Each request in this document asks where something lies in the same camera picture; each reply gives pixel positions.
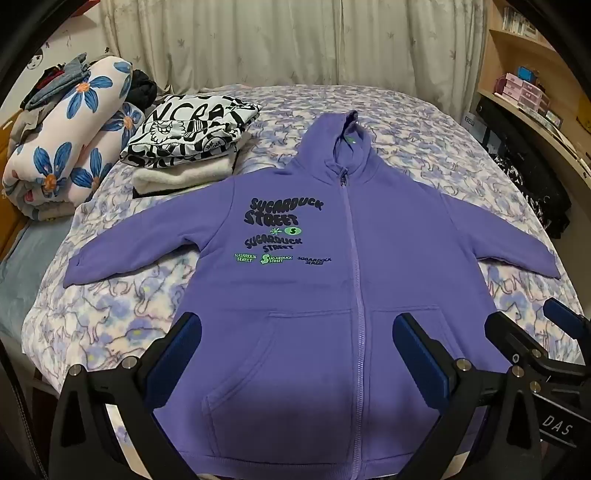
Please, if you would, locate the black white printed cloth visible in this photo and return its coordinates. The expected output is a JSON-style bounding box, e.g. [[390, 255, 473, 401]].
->
[[120, 93, 263, 167]]

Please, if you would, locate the cream folded cloth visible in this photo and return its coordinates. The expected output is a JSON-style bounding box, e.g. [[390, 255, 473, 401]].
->
[[131, 134, 252, 195]]

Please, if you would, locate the purple floral bed blanket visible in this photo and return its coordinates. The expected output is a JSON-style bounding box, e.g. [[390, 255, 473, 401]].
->
[[21, 83, 591, 480]]

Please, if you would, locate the purple zip hoodie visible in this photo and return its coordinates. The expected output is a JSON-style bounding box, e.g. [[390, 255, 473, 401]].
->
[[65, 110, 561, 480]]

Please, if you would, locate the light blue bed sheet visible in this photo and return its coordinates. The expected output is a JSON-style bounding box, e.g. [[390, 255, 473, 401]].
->
[[0, 217, 79, 352]]

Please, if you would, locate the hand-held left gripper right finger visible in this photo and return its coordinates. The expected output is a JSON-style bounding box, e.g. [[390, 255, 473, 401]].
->
[[392, 313, 549, 480]]

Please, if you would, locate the dark cloth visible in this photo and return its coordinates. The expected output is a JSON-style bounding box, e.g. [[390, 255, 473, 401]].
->
[[127, 69, 160, 107]]

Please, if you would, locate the black speckled cloth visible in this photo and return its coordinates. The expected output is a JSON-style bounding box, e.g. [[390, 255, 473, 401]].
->
[[492, 148, 573, 236]]

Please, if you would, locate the rolled blue flower blanket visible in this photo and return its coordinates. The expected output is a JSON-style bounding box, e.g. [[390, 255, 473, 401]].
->
[[2, 58, 146, 220]]

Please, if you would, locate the wooden headboard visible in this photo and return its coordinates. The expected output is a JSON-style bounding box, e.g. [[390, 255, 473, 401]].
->
[[0, 111, 28, 259]]

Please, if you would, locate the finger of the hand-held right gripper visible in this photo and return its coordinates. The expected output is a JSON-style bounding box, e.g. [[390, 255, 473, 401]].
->
[[485, 313, 591, 393], [542, 298, 591, 344]]

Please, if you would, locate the wooden shelf unit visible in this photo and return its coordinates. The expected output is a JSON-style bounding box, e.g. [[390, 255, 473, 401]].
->
[[475, 0, 591, 195]]

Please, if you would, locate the cream leaf print curtain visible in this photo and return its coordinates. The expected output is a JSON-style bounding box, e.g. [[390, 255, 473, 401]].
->
[[97, 0, 481, 121]]

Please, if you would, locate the row of small boxes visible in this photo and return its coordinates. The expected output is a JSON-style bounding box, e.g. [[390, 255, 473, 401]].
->
[[501, 8, 540, 40]]

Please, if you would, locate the stack of pink boxes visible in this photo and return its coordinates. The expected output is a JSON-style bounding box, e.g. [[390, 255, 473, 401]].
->
[[501, 71, 552, 114]]

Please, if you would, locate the grey clothes pile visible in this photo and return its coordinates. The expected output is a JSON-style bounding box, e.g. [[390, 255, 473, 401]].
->
[[21, 53, 90, 112]]

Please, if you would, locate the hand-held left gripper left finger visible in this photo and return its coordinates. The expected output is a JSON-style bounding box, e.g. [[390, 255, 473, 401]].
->
[[48, 312, 203, 480]]

